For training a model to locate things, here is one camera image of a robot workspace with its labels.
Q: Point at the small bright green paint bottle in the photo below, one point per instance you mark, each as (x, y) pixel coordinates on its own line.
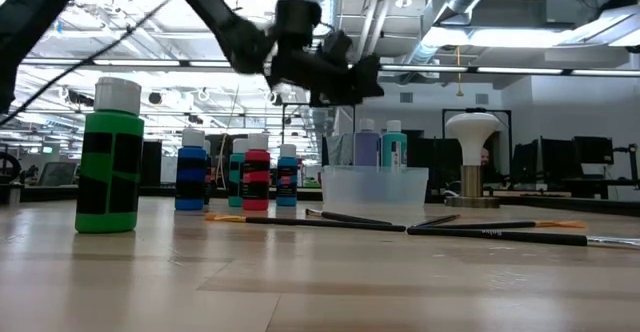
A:
(110, 122)

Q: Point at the black cabinet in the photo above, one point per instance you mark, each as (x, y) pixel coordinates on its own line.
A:
(150, 162)

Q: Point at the large teal paint bottle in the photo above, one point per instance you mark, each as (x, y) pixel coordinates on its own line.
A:
(390, 147)

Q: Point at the black monitor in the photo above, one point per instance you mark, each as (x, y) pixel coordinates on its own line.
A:
(557, 159)
(220, 144)
(435, 162)
(525, 164)
(594, 149)

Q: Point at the small red paint bottle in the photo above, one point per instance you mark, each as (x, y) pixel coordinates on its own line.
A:
(256, 159)

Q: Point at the black aluminium table frame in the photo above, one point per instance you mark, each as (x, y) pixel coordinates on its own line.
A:
(100, 192)

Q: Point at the white brass mushroom table lamp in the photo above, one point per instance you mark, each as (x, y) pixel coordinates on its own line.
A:
(472, 132)

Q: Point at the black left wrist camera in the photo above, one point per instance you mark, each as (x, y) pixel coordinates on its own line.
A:
(335, 47)

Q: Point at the small teal paint bottle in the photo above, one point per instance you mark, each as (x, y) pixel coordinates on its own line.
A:
(234, 182)

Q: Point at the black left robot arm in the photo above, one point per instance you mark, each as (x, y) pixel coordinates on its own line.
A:
(235, 37)

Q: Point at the large lavender paint bottle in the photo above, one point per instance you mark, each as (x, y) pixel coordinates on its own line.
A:
(366, 147)

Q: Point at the person's head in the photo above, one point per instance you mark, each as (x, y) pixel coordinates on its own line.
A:
(484, 157)

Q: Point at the black paintbrush orange bristles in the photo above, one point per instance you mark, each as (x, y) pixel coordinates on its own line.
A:
(500, 225)
(325, 223)

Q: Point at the clear plastic bin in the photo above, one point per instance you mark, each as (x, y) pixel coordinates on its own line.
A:
(375, 187)

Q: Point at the long black light bar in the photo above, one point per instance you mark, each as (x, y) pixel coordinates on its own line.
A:
(182, 63)

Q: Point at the black paintbrush silver ferrule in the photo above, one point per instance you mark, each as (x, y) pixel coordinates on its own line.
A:
(500, 235)

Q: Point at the small blue paint bottle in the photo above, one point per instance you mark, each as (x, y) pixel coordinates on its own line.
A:
(191, 151)
(287, 162)

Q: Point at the thin black paintbrush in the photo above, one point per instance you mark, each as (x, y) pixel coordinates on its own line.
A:
(350, 217)
(440, 219)

